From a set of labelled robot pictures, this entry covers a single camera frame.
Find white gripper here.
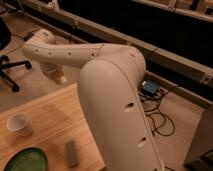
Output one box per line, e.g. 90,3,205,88
40,63,64,80

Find white sponge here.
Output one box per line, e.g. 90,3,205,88
55,76,67,84

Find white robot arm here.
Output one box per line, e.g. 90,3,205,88
22,29,164,171

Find power strip on floor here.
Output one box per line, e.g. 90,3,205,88
23,32,34,41

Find black office chair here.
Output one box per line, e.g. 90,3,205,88
0,17,32,92

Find grey rectangular block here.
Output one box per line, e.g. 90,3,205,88
65,141,79,168

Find green plate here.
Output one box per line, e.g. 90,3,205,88
3,147,48,171

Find blue power adapter box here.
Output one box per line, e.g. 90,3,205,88
139,80,159,96

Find dark cabinet at right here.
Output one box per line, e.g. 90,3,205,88
184,104,213,171

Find black floor cables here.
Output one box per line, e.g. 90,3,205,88
138,83,184,137

